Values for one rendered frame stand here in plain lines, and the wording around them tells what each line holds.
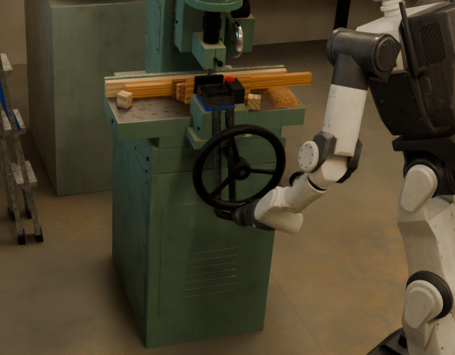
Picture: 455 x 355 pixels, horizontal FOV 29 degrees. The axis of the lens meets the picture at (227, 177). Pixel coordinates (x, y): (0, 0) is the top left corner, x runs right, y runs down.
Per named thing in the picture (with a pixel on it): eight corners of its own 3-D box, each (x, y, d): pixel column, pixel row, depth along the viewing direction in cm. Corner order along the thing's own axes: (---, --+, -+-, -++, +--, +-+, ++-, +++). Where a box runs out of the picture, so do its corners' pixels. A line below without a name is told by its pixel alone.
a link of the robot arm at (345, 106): (363, 183, 217) (382, 93, 214) (320, 178, 211) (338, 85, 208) (337, 173, 227) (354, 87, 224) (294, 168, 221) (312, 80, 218)
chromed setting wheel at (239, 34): (234, 64, 289) (237, 28, 282) (222, 49, 299) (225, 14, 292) (243, 63, 290) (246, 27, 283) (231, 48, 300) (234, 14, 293)
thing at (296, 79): (126, 98, 274) (126, 86, 272) (125, 96, 276) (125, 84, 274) (310, 85, 293) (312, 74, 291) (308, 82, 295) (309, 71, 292)
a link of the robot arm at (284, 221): (279, 237, 247) (295, 240, 236) (246, 222, 244) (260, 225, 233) (295, 200, 248) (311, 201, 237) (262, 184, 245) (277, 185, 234)
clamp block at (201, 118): (200, 141, 260) (201, 113, 256) (187, 120, 271) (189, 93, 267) (247, 136, 265) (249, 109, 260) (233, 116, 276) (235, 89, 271)
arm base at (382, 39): (401, 85, 214) (410, 38, 212) (369, 81, 205) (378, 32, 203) (353, 76, 224) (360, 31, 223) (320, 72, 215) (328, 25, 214)
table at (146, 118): (123, 156, 255) (124, 138, 252) (103, 110, 280) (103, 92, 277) (315, 138, 273) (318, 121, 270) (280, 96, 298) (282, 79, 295)
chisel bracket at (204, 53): (203, 74, 274) (205, 48, 269) (190, 56, 285) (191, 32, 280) (225, 72, 276) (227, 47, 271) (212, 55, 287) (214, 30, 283)
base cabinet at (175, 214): (144, 350, 308) (149, 176, 272) (110, 254, 355) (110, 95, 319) (264, 330, 322) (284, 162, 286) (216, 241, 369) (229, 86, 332)
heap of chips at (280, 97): (275, 108, 276) (277, 99, 275) (262, 91, 286) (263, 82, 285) (301, 106, 279) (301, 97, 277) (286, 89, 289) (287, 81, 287)
